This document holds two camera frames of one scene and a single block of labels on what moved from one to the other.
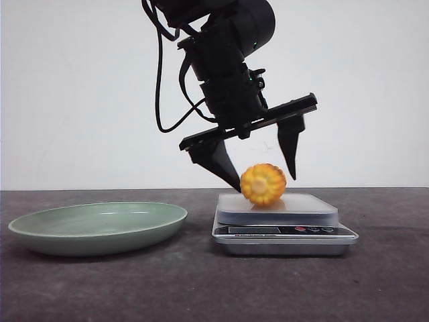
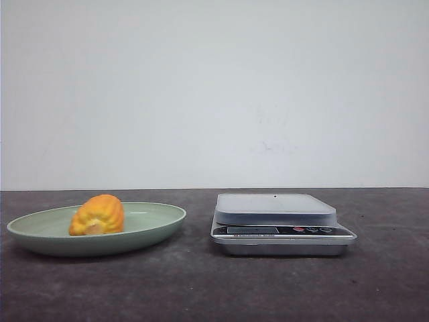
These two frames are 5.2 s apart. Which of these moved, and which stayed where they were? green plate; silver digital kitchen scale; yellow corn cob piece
Moved: yellow corn cob piece
Stayed: silver digital kitchen scale; green plate
